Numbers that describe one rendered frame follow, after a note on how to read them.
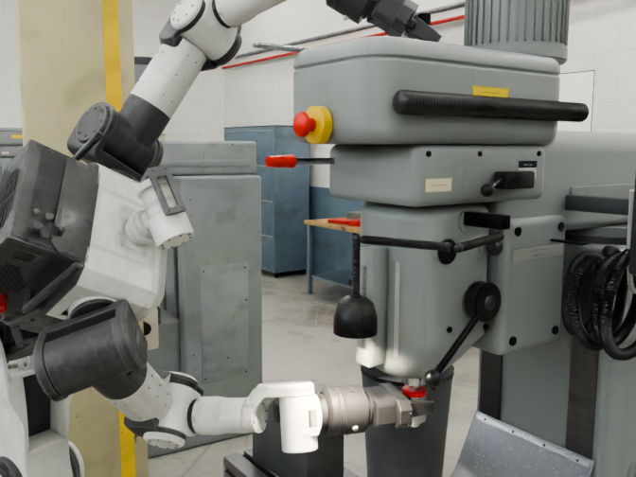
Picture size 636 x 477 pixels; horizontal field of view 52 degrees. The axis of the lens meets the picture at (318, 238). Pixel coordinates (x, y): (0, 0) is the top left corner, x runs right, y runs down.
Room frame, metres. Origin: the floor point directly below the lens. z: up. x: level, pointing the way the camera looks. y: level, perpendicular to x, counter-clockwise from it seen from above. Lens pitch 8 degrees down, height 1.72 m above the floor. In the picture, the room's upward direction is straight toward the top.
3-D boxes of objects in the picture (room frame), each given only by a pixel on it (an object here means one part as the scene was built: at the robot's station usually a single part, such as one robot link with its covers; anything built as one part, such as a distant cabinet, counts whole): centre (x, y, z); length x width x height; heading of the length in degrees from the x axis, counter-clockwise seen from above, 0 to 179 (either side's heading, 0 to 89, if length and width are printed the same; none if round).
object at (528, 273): (1.30, -0.35, 1.47); 0.24 x 0.19 x 0.26; 35
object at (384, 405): (1.16, -0.10, 1.24); 0.13 x 0.12 x 0.10; 17
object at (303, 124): (1.04, 0.02, 1.76); 0.04 x 0.03 x 0.04; 35
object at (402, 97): (1.08, -0.30, 1.79); 0.45 x 0.04 x 0.04; 125
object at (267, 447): (1.53, 0.05, 1.02); 0.22 x 0.12 x 0.20; 41
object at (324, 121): (1.05, 0.00, 1.76); 0.06 x 0.02 x 0.06; 35
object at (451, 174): (1.21, -0.22, 1.68); 0.34 x 0.24 x 0.10; 125
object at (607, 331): (1.18, -0.52, 1.45); 0.18 x 0.16 x 0.21; 125
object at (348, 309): (1.02, -0.06, 1.46); 0.07 x 0.07 x 0.06
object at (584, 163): (1.47, -0.59, 1.66); 0.80 x 0.23 x 0.20; 125
